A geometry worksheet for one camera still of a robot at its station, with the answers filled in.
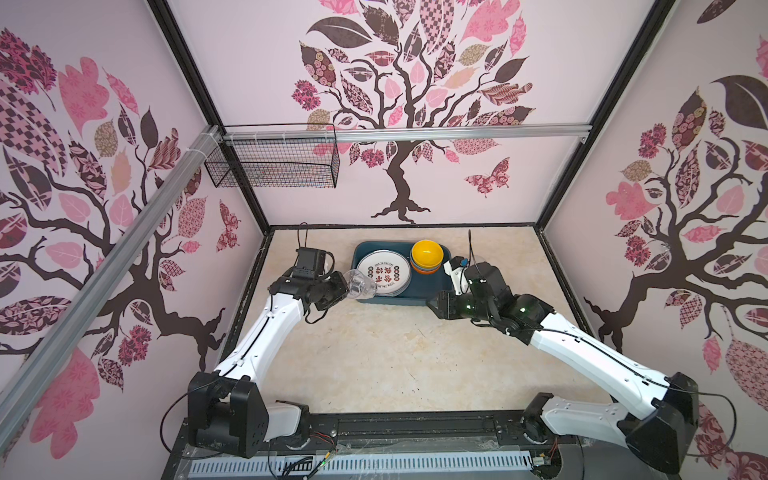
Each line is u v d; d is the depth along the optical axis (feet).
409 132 3.03
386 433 2.45
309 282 1.90
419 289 3.29
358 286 2.92
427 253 3.37
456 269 2.20
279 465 2.29
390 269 3.39
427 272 3.33
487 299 1.83
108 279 1.73
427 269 3.26
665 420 1.23
